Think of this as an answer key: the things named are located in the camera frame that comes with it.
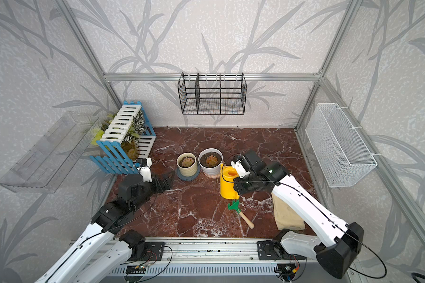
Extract striped leaf potted plant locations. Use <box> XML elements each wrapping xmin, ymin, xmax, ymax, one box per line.
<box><xmin>90</xmin><ymin>110</ymin><xmax>146</xmax><ymax>160</ymax></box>

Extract red orange succulent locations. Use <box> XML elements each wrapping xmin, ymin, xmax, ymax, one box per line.
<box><xmin>205</xmin><ymin>154</ymin><xmax>220</xmax><ymax>168</ymax></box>

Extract black wire basket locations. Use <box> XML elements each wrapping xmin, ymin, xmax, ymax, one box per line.
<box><xmin>177</xmin><ymin>73</ymin><xmax>247</xmax><ymax>115</ymax></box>

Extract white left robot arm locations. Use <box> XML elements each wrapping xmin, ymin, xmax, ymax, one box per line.
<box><xmin>38</xmin><ymin>171</ymin><xmax>175</xmax><ymax>283</ymax></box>

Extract white plastic pot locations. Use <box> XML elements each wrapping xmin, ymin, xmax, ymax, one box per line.
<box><xmin>198</xmin><ymin>148</ymin><xmax>223</xmax><ymax>179</ymax></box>

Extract green rake wooden handle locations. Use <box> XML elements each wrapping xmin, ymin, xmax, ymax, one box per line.
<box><xmin>227</xmin><ymin>199</ymin><xmax>255</xmax><ymax>229</ymax></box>

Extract blue grey saucer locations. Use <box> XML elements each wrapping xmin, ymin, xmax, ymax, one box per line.
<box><xmin>176</xmin><ymin>167</ymin><xmax>201</xmax><ymax>181</ymax></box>

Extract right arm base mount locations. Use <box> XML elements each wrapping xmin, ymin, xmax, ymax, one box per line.
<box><xmin>257</xmin><ymin>229</ymin><xmax>292</xmax><ymax>261</ymax></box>

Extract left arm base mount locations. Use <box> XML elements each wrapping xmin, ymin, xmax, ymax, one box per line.
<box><xmin>119</xmin><ymin>230</ymin><xmax>165</xmax><ymax>262</ymax></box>

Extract clear acrylic wall shelf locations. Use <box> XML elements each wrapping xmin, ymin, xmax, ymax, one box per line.
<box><xmin>0</xmin><ymin>112</ymin><xmax>101</xmax><ymax>193</ymax></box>

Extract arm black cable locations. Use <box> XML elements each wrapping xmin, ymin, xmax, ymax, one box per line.
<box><xmin>221</xmin><ymin>153</ymin><xmax>388</xmax><ymax>279</ymax></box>
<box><xmin>44</xmin><ymin>190</ymin><xmax>160</xmax><ymax>283</ymax></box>

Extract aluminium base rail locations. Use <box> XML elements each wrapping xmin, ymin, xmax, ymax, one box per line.
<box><xmin>92</xmin><ymin>238</ymin><xmax>355</xmax><ymax>283</ymax></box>

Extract blue white slatted shelf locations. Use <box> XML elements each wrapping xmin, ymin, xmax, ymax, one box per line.
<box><xmin>90</xmin><ymin>101</ymin><xmax>157</xmax><ymax>175</ymax></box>

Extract yellow watering can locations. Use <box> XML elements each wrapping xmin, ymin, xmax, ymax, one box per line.
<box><xmin>220</xmin><ymin>164</ymin><xmax>240</xmax><ymax>200</ymax></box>

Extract white wire mesh basket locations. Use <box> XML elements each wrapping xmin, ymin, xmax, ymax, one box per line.
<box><xmin>305</xmin><ymin>103</ymin><xmax>378</xmax><ymax>187</ymax></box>

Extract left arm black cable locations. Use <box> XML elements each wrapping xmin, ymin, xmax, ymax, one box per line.
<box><xmin>44</xmin><ymin>190</ymin><xmax>160</xmax><ymax>283</ymax></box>

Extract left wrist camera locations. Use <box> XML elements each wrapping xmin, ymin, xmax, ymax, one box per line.
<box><xmin>135</xmin><ymin>158</ymin><xmax>152</xmax><ymax>183</ymax></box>

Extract pink green succulent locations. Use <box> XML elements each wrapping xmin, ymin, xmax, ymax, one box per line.
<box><xmin>179</xmin><ymin>156</ymin><xmax>196</xmax><ymax>168</ymax></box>

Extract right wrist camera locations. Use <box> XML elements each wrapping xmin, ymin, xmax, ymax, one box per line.
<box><xmin>231</xmin><ymin>161</ymin><xmax>250</xmax><ymax>179</ymax></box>

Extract cream ribbed pot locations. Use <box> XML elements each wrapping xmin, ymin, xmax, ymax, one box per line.
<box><xmin>177</xmin><ymin>153</ymin><xmax>198</xmax><ymax>176</ymax></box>

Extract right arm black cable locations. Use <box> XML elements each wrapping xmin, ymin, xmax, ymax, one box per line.
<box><xmin>221</xmin><ymin>153</ymin><xmax>388</xmax><ymax>279</ymax></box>

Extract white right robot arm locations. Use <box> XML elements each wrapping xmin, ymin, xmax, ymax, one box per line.
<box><xmin>231</xmin><ymin>150</ymin><xmax>364</xmax><ymax>279</ymax></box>

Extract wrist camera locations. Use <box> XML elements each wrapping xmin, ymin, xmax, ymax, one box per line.
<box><xmin>231</xmin><ymin>161</ymin><xmax>250</xmax><ymax>179</ymax></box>
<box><xmin>135</xmin><ymin>158</ymin><xmax>152</xmax><ymax>183</ymax></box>

